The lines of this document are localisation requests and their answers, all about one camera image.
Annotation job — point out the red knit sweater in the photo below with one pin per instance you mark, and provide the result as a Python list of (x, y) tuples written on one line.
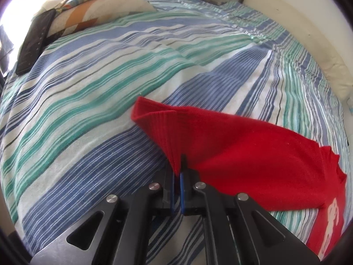
[(279, 168)]

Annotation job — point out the cream padded headboard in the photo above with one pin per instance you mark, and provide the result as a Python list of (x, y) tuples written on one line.
[(329, 60)]

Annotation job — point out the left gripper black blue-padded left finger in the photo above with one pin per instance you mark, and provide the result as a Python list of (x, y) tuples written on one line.
[(116, 231)]

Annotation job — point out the blue green striped bedspread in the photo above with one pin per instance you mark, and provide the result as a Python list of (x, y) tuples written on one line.
[(67, 136)]

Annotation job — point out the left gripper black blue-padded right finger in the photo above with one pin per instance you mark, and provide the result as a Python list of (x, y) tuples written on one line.
[(237, 230)]

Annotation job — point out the colourful patterned pillow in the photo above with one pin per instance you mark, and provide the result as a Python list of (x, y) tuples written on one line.
[(71, 16)]

